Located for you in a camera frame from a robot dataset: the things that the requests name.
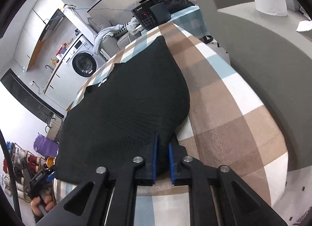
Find black range hood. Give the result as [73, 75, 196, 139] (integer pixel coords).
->
[39, 9, 65, 41]

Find white washing machine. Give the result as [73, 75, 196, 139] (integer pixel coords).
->
[62, 33, 107, 78]

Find white ribbed radiator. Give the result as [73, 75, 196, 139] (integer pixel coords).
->
[47, 116, 63, 141]

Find black cable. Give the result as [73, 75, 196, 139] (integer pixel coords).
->
[0, 130, 23, 226]

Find grey sofa pillow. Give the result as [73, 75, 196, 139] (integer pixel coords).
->
[88, 16, 115, 30]

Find person's left hand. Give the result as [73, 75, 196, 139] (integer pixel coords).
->
[31, 190, 55, 224]

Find black electric pressure cooker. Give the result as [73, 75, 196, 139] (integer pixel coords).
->
[131, 0, 172, 31]

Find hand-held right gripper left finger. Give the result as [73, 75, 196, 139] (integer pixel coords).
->
[43, 132, 160, 226]

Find white paper sheet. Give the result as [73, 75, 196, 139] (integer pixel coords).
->
[296, 20, 312, 32]

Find pile of black clothes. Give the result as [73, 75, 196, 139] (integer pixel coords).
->
[143, 0, 196, 14]

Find grey low table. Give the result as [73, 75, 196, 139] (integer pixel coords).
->
[194, 0, 312, 172]

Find light grey garment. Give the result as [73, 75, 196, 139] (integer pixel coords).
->
[94, 25, 122, 54]

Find wooden shoe rack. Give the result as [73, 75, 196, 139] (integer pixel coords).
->
[0, 141, 50, 202]

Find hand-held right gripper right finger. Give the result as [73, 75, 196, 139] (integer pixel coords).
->
[168, 141, 290, 226]

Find black knit garment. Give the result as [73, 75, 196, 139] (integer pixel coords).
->
[55, 36, 191, 185]

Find brown blue checked blanket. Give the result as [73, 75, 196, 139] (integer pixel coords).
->
[52, 5, 290, 226]

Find white wall cabinets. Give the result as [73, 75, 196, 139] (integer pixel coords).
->
[13, 0, 54, 72]

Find white kitchen base cabinet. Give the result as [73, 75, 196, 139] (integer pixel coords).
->
[43, 64, 98, 110]

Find black white striped cloth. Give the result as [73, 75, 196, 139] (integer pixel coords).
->
[114, 23, 129, 36]

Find grey sofa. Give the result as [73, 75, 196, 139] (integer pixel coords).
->
[86, 16, 147, 59]

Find purple bag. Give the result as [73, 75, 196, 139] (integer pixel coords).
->
[34, 133, 59, 157]

